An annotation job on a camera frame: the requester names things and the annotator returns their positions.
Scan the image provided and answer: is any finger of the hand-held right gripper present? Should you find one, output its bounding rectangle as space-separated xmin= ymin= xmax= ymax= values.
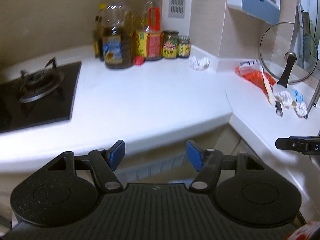
xmin=275 ymin=138 xmax=304 ymax=153
xmin=289 ymin=136 xmax=320 ymax=142

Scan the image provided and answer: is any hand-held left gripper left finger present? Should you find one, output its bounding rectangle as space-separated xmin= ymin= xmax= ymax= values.
xmin=41 ymin=140 xmax=126 ymax=193

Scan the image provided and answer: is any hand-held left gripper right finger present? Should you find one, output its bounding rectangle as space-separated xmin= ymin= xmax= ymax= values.
xmin=185 ymin=140 xmax=270 ymax=193

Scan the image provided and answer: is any orange plastic bag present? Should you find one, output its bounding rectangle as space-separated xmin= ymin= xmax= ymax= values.
xmin=235 ymin=65 xmax=277 ymax=94

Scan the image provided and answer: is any clear plastic box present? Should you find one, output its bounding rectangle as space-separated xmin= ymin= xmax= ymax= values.
xmin=239 ymin=59 xmax=262 ymax=73

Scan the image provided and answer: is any crumpled white tissue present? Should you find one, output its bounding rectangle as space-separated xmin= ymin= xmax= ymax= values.
xmin=295 ymin=101 xmax=308 ymax=118

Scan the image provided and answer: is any dark narrow strip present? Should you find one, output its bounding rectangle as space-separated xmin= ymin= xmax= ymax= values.
xmin=274 ymin=100 xmax=284 ymax=117

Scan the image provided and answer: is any grey cabinet vent grille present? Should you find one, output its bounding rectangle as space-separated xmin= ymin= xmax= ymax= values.
xmin=117 ymin=152 xmax=190 ymax=180

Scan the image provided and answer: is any steel dish rack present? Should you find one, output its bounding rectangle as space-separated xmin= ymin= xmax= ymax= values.
xmin=304 ymin=75 xmax=320 ymax=119

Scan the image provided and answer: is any beige base cabinet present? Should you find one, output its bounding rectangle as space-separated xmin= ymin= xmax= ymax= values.
xmin=0 ymin=124 xmax=310 ymax=230

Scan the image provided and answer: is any crumpled white paper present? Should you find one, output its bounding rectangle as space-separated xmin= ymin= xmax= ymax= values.
xmin=274 ymin=89 xmax=293 ymax=105

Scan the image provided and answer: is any white toothbrush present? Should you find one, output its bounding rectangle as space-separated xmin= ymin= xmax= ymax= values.
xmin=260 ymin=66 xmax=275 ymax=105

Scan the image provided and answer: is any black gas stove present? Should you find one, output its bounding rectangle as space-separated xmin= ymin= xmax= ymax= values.
xmin=0 ymin=56 xmax=83 ymax=134

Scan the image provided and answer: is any red white printed clothing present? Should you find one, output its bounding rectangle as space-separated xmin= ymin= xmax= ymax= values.
xmin=285 ymin=221 xmax=320 ymax=240

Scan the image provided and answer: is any crumpled clear white wrapper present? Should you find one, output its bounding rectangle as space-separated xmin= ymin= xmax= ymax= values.
xmin=189 ymin=55 xmax=211 ymax=70

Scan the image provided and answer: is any glass pot lid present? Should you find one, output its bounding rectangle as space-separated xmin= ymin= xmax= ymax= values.
xmin=259 ymin=21 xmax=319 ymax=89

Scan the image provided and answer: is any blue label oil bottle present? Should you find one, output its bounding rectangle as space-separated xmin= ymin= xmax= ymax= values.
xmin=101 ymin=0 xmax=134 ymax=70

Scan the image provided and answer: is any checked lid sauce jar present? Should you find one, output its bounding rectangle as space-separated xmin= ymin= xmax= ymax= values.
xmin=177 ymin=36 xmax=192 ymax=59

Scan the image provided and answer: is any red label pickle jar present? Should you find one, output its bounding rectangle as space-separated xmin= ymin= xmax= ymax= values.
xmin=161 ymin=30 xmax=179 ymax=59

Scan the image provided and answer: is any small dark sauce bottle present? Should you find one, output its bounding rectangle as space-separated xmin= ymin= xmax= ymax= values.
xmin=93 ymin=4 xmax=107 ymax=60

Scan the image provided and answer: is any yellow oil bottle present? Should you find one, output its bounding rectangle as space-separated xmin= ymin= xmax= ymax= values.
xmin=120 ymin=0 xmax=137 ymax=53

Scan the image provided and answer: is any red handle oil bottle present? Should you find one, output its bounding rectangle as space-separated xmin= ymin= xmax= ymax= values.
xmin=135 ymin=0 xmax=164 ymax=62

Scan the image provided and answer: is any white blue wall appliance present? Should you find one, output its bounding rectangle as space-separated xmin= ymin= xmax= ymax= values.
xmin=226 ymin=0 xmax=284 ymax=25

